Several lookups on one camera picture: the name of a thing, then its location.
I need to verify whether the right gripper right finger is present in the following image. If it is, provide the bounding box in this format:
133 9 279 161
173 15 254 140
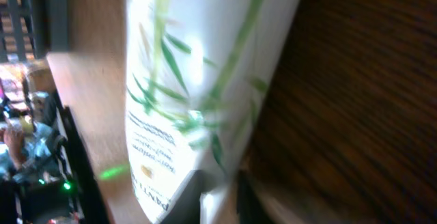
236 171 273 224

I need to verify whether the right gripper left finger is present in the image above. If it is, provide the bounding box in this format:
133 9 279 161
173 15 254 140
160 169 217 224

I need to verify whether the white bamboo print tube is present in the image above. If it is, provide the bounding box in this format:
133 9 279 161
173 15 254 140
125 0 300 223

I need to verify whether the grey plastic mesh basket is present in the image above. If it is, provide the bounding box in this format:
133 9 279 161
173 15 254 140
1 0 70 64

